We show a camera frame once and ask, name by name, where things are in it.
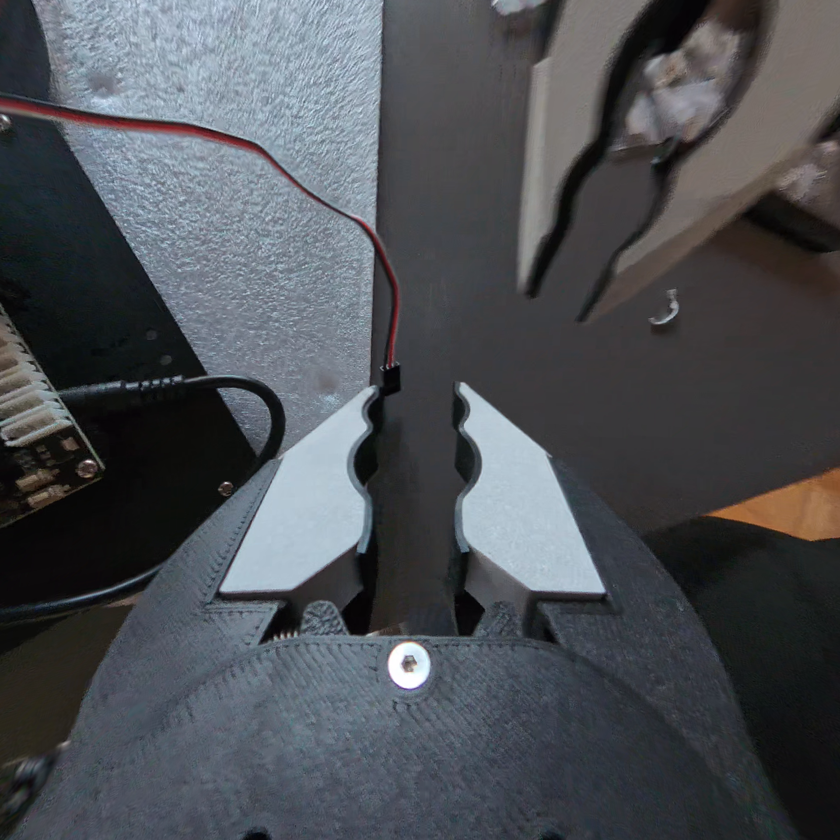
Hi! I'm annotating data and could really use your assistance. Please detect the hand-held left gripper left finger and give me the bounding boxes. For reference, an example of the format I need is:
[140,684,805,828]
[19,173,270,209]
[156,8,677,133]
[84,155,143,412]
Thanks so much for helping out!
[218,386,383,619]

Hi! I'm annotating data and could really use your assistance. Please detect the red black white servo cable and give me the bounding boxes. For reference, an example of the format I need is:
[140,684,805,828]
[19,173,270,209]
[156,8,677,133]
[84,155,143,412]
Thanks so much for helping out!
[0,92,403,396]

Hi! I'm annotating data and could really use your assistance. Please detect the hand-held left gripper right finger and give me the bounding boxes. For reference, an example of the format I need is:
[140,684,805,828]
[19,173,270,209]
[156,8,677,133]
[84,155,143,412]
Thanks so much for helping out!
[451,382,607,632]

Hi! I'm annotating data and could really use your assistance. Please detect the dark desk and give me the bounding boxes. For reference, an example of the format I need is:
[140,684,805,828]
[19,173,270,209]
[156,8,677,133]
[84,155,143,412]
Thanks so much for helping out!
[0,0,840,742]

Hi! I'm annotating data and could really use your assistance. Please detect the black controller circuit board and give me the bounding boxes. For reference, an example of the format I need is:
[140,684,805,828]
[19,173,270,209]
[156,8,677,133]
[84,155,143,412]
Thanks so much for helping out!
[0,298,106,529]

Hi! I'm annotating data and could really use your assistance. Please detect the grey foam sheet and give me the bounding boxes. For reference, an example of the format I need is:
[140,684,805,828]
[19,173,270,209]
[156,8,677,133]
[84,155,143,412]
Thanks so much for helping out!
[33,0,385,460]

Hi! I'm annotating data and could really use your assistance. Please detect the person's black trousers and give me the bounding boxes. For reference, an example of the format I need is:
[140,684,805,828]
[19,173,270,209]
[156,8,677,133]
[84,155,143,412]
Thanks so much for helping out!
[640,517,840,840]

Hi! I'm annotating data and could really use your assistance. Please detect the black power cable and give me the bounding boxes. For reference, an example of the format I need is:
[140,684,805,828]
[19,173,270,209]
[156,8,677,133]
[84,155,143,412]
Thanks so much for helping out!
[0,374,287,624]

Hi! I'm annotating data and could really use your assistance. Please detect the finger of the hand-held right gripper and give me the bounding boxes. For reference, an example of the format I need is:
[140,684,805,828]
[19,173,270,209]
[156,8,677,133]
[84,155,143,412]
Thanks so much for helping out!
[517,0,657,299]
[576,0,840,324]

